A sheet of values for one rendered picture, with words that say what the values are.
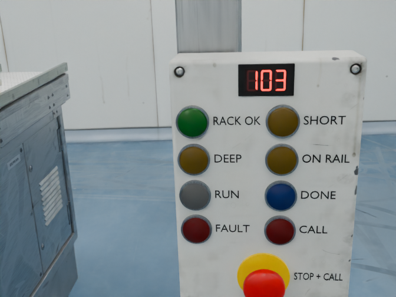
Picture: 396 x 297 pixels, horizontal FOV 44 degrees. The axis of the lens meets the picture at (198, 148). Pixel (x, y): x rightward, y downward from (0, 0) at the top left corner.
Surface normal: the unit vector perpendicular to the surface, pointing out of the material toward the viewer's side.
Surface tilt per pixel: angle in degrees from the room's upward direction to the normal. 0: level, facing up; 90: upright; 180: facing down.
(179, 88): 90
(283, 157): 87
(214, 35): 90
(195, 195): 87
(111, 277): 0
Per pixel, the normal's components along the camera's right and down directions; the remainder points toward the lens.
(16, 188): 1.00, 0.00
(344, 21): 0.00, 0.33
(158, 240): -0.03, -0.94
